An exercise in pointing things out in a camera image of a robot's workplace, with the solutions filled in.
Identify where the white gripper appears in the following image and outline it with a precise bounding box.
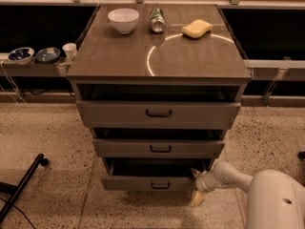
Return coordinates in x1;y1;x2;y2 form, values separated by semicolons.
189;168;219;207

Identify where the grey bottom drawer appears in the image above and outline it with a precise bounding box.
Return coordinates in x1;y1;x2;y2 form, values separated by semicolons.
102;157;212;192

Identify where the grey drawer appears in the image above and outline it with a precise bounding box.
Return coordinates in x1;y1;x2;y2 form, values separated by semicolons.
92;138;224;158
102;157;212;192
76;100;240;130

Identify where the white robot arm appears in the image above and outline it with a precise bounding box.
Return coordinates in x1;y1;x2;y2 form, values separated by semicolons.
190;161;305;229

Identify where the grey middle drawer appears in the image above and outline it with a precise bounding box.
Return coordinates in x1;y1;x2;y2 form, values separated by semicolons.
92;138;224;158

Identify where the grey drawer cabinet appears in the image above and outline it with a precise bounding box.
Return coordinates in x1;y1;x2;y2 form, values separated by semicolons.
66;3;253;183

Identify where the grey top drawer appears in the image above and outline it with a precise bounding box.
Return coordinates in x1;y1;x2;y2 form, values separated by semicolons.
76;100;240;130

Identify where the black caster wheel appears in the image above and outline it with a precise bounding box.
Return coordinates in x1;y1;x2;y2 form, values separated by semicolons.
297;152;305;160

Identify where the yellow sponge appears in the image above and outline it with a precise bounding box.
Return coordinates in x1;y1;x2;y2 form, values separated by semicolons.
182;19;213;39

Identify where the green soda can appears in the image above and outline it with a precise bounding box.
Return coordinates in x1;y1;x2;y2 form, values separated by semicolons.
150;8;165;33

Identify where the white bowl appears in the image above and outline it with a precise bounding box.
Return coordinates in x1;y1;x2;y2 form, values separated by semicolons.
108;8;139;34

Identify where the white paper cup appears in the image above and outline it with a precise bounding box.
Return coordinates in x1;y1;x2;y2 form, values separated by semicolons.
62;43;77;61

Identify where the black chair leg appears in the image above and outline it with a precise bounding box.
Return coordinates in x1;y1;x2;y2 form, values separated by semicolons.
0;154;49;223

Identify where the grey blue bowl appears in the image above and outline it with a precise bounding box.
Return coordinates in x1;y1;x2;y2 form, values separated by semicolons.
35;47;61;63

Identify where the grey side shelf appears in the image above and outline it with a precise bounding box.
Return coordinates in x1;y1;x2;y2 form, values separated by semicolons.
0;57;71;77

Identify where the blue patterned bowl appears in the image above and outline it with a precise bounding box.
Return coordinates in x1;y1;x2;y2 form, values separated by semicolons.
8;47;34;65

